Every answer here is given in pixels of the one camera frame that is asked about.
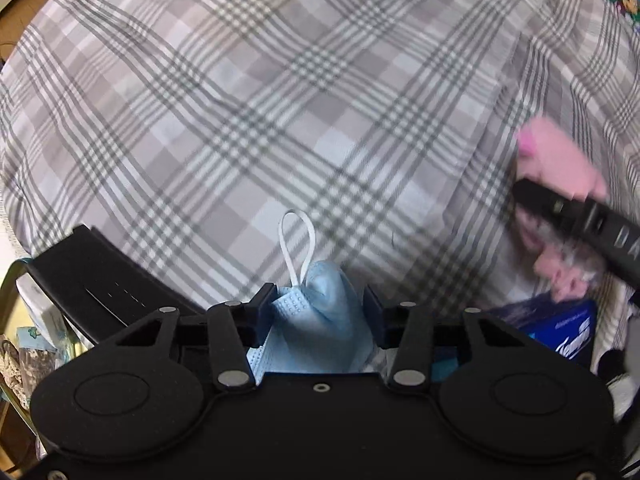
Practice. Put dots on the beige crochet lace doily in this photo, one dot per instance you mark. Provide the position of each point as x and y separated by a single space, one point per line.
25 365

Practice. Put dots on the blue printed packet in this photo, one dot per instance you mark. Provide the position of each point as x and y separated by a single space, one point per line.
560 330

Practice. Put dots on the black and white soft object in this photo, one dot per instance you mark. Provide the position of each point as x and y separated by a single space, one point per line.
615 360

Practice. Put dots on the pink plush toy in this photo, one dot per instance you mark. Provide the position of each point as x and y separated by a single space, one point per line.
555 155

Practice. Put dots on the blue face mask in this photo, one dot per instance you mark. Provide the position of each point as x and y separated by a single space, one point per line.
325 320

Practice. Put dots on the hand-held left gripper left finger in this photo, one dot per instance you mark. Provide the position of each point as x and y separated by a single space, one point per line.
262 312

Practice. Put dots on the grey plaid blanket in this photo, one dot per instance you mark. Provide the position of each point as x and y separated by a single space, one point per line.
250 85

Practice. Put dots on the gold metal tray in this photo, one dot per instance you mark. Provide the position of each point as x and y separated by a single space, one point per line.
12 270

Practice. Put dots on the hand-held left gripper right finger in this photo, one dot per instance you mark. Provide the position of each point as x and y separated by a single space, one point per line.
372 317

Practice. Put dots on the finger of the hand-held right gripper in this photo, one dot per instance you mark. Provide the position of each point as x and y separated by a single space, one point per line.
555 205

